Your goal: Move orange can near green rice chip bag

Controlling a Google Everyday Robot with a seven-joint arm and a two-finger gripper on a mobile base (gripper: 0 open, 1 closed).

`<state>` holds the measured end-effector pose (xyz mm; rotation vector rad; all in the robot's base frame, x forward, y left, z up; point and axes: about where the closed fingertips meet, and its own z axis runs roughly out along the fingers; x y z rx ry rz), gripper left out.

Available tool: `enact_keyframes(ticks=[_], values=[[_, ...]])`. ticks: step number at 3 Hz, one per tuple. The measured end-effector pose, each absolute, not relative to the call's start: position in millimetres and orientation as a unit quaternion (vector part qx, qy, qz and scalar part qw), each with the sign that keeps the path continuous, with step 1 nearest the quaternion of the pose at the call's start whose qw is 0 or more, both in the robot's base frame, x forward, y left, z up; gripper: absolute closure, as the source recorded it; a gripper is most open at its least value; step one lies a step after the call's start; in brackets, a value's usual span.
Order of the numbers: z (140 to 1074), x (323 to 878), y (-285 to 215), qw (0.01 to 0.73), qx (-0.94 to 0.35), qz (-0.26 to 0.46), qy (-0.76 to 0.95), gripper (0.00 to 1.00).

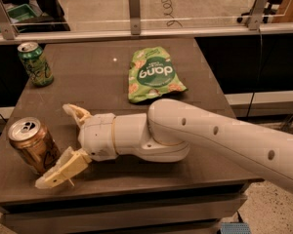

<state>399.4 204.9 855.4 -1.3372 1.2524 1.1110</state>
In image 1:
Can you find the green rice chip bag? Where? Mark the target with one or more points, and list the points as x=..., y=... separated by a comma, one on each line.
x=152, y=75

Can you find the green soda can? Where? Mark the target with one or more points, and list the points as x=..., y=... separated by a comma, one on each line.
x=35, y=63

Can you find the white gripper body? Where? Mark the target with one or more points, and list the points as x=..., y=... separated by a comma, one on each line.
x=97, y=136

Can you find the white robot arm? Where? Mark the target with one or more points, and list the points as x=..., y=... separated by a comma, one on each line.
x=164, y=134

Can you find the blue perforated box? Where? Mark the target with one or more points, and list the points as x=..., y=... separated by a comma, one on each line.
x=234, y=228

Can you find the right metal glass bracket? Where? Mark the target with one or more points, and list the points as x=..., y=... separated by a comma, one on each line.
x=256, y=13

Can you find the orange soda can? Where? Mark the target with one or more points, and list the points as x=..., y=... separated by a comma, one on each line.
x=34, y=143

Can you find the green plastic tray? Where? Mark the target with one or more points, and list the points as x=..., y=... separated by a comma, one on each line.
x=21, y=12

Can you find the middle metal glass bracket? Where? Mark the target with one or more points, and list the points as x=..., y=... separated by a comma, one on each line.
x=135, y=16

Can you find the left metal glass bracket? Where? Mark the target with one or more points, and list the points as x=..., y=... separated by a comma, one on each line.
x=8, y=31

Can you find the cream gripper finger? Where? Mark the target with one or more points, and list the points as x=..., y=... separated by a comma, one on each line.
x=71, y=163
x=79, y=114

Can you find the metal glass bracket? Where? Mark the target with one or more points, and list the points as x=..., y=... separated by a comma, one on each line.
x=256, y=13
x=135, y=16
x=8, y=31

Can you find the glass barrier panel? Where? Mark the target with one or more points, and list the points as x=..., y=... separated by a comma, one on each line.
x=170, y=17

